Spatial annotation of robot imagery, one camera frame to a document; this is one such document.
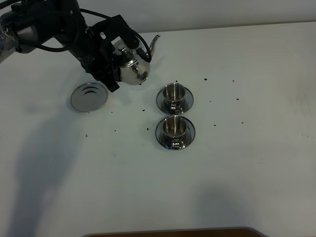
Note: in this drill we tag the round steel teapot saucer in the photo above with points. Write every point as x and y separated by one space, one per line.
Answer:
89 97

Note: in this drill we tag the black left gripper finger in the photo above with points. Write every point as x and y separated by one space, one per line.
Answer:
111 82

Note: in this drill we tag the near stainless steel teacup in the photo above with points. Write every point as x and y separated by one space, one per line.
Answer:
174 130

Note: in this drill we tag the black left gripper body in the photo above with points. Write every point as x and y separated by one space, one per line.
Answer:
102 61

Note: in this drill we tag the near stainless steel saucer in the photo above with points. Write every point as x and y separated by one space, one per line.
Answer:
191 132

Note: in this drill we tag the stainless steel saucer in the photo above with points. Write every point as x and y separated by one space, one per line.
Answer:
191 132
189 100

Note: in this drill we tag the stainless steel teapot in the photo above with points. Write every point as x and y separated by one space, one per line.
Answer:
134 69

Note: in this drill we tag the stainless steel teacup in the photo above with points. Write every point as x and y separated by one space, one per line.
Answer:
174 130
173 96

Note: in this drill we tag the far stainless steel teacup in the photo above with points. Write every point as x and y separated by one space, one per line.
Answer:
173 96

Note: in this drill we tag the far stainless steel saucer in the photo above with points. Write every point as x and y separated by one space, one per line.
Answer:
189 100

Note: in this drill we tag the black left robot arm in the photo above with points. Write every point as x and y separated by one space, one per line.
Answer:
58 25

